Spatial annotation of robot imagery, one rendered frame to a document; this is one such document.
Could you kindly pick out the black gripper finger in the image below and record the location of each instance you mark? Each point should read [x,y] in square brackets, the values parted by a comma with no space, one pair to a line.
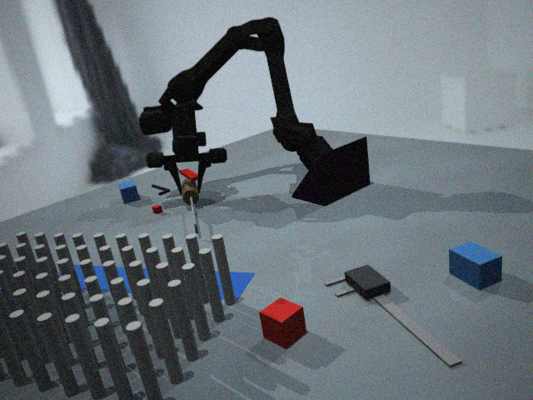
[201,169]
[172,168]

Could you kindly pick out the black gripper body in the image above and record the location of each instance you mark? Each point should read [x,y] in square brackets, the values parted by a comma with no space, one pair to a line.
[157,160]

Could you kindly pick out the blue rectangular block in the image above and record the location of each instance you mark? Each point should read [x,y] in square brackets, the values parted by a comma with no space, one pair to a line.
[475,265]
[128,191]

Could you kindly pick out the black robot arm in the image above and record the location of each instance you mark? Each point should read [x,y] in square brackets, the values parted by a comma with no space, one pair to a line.
[187,86]

